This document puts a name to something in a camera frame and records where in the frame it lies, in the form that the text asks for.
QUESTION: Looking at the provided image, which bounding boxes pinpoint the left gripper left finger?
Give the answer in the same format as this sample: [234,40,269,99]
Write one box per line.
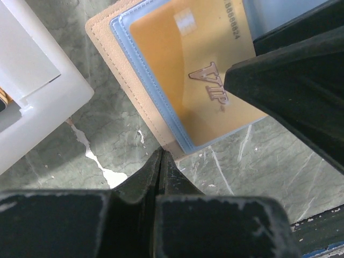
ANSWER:
[1,149,161,257]

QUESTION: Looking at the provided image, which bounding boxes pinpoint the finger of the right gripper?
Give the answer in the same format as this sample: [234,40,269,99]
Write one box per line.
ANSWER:
[253,1,343,56]
[224,27,343,171]

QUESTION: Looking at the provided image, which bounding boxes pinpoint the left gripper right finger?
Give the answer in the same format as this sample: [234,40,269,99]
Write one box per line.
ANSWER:
[155,152,301,257]

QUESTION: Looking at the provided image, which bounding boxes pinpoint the gold VIP card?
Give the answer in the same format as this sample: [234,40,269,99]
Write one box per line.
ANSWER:
[129,1,265,147]

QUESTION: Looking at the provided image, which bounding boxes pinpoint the white card tray box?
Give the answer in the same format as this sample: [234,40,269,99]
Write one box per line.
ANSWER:
[1,1,94,171]

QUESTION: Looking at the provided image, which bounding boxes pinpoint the beige card holder wallet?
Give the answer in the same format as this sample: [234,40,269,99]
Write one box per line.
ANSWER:
[85,1,255,159]

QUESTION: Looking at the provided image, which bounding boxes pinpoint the cards stack in tray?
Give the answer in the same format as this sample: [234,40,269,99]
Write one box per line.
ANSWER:
[0,88,13,112]

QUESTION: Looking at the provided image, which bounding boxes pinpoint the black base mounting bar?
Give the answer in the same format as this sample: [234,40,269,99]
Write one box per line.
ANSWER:
[291,205,343,257]

